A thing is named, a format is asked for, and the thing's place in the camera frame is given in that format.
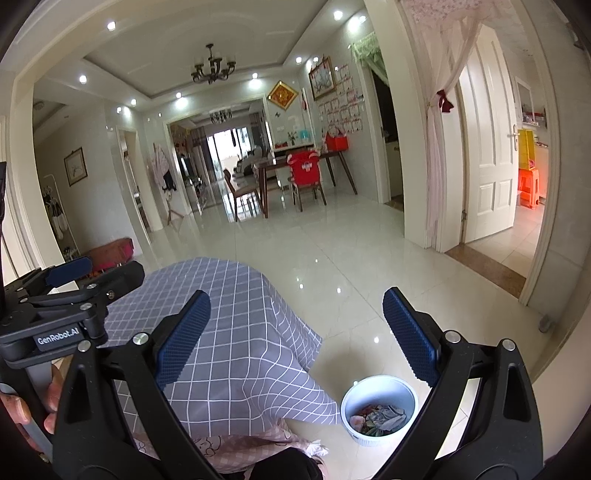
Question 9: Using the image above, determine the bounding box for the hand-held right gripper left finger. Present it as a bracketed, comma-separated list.
[53, 290, 222, 480]

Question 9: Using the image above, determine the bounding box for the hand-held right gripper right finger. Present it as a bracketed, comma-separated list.
[369, 286, 543, 480]

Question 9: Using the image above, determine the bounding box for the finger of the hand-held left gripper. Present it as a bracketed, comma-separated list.
[28, 260, 145, 315]
[4, 256, 93, 303]

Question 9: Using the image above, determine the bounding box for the white round plastic basin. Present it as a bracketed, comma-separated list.
[341, 375, 419, 448]

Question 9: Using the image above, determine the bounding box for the patterned plastic bag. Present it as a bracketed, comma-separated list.
[369, 405, 407, 432]

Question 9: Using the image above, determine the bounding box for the person's left hand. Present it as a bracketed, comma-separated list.
[0, 364, 65, 435]

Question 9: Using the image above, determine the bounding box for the white clothes rack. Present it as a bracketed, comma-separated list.
[41, 174, 77, 264]

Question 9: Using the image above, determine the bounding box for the wooden tripod stand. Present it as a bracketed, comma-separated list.
[165, 196, 184, 227]

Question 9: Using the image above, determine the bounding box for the pink printed cloth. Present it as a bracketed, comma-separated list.
[134, 418, 331, 480]

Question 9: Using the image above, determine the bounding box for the hanging pink white jacket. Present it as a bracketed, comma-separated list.
[148, 143, 176, 192]

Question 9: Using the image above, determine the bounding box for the wooden dining chair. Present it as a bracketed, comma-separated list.
[223, 168, 264, 222]

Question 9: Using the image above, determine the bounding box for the dark cloth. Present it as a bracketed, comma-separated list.
[249, 455, 324, 480]

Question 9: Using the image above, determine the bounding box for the wooden chair with shirt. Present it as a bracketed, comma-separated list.
[290, 178, 328, 213]

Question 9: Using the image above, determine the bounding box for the pink lace door curtain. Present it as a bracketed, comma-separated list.
[399, 0, 483, 252]

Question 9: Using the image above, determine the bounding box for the grey massage chair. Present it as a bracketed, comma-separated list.
[235, 145, 273, 176]

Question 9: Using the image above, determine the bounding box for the white panelled door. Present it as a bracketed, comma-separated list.
[459, 28, 520, 245]

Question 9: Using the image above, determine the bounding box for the orange plastic stool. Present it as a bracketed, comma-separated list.
[517, 168, 541, 210]

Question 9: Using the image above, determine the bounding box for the dark wooden dining table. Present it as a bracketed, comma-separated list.
[254, 150, 358, 219]

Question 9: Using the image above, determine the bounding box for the red shirt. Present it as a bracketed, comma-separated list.
[285, 148, 321, 186]

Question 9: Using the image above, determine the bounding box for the yellow board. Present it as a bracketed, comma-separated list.
[517, 129, 536, 171]

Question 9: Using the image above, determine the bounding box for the large black chandelier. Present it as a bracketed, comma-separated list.
[191, 44, 237, 85]

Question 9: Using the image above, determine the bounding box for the group of ceiling spotlights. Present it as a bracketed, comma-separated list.
[78, 9, 345, 116]

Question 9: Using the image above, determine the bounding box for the large framed painting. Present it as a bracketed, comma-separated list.
[308, 56, 335, 101]

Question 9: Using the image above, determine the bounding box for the green curtain valance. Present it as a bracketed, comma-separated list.
[352, 32, 391, 86]

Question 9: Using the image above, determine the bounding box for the small framed wall picture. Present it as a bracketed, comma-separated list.
[64, 148, 88, 188]

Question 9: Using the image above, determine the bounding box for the group of wall certificates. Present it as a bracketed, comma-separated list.
[318, 65, 363, 134]

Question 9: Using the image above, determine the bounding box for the red gold diamond wall decoration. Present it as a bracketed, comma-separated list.
[267, 80, 298, 113]

